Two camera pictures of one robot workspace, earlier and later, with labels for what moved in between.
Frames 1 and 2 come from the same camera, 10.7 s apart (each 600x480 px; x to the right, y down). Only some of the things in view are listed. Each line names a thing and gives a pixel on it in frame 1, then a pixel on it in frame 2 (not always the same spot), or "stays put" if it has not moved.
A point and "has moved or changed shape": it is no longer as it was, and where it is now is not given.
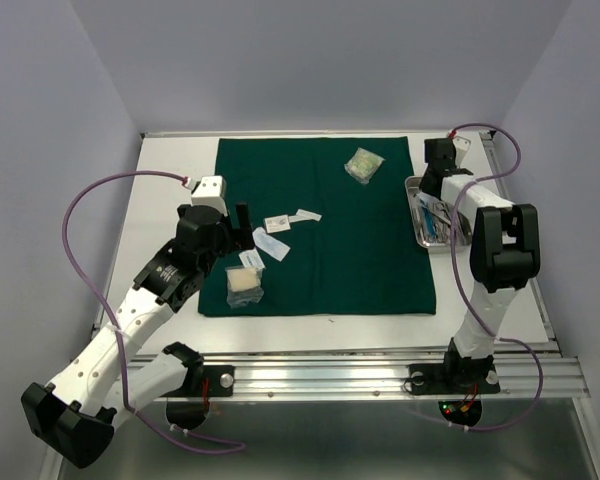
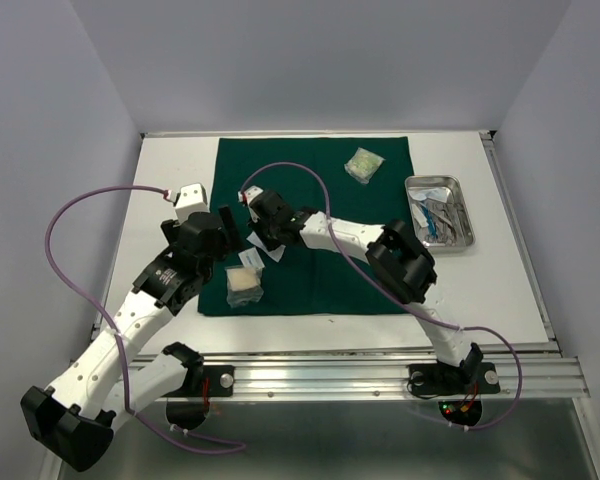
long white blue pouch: x=269 y=244 stays put
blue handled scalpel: x=430 y=223 stays put
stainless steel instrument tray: x=432 y=217 stays put
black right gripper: x=421 y=185 → x=255 y=225
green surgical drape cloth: x=329 y=230 stays put
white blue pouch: x=425 y=199 has moved or changed shape
